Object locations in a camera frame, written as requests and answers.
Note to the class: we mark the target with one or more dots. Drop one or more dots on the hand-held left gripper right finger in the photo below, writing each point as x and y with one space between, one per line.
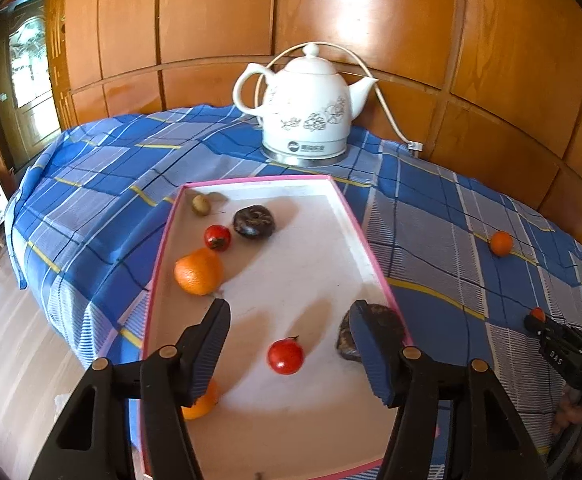
371 355

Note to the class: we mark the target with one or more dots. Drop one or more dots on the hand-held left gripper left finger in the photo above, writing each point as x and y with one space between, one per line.
211 355

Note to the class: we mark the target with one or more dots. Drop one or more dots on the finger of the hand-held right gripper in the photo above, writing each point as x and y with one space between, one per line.
538 326

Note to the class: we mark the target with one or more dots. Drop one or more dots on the small red tomato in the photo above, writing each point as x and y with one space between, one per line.
286 356
537 314

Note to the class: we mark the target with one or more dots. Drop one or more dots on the chocolate donut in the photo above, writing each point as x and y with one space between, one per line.
391 325
254 221

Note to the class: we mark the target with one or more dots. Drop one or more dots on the medium orange mandarin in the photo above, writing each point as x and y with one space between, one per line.
209 403

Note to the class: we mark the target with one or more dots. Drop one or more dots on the white tray with pink rim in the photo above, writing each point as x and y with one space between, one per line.
291 280

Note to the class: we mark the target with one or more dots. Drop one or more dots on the large red tomato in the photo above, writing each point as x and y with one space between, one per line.
218 237

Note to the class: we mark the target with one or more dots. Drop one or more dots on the person's right hand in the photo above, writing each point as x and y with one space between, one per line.
571 416

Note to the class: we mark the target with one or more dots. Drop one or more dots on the large orange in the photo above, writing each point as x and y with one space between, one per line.
198 271

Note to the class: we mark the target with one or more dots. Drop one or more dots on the small orange mandarin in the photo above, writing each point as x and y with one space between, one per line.
501 243

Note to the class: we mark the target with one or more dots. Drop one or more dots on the blue plaid tablecloth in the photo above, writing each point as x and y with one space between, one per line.
446 220

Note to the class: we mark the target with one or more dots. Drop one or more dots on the small brown round fruit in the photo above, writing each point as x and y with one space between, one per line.
201 205

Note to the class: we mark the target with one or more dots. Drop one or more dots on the white power plug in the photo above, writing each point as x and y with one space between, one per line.
416 146

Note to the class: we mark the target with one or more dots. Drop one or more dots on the white ceramic electric kettle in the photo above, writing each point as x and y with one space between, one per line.
311 105

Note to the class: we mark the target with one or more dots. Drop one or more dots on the wooden door with glass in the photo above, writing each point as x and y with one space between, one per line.
26 60

